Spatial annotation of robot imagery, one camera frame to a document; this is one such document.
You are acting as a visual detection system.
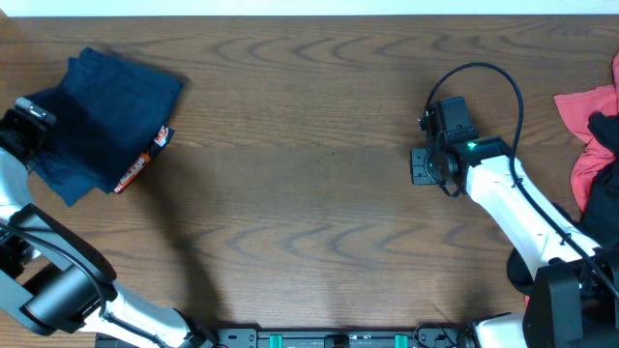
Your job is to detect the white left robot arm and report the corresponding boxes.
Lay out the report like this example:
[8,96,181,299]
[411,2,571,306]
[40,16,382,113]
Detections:
[1,109,219,347]

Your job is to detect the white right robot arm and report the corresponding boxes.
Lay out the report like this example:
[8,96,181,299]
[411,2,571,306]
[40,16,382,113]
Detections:
[410,137,618,347]

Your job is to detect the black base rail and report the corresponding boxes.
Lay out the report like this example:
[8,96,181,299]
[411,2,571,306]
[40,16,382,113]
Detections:
[94,326,480,348]

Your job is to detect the folded navy shorts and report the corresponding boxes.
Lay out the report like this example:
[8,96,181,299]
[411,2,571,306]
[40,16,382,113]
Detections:
[31,147,107,207]

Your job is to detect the red garment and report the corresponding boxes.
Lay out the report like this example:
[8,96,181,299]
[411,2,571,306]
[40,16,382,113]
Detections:
[553,55,618,211]

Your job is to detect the black garment with logo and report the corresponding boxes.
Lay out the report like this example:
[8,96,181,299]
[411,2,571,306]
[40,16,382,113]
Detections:
[505,111,619,348]

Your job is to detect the navy blue shorts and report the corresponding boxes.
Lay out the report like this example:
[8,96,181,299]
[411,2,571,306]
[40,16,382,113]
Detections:
[26,47,183,193]

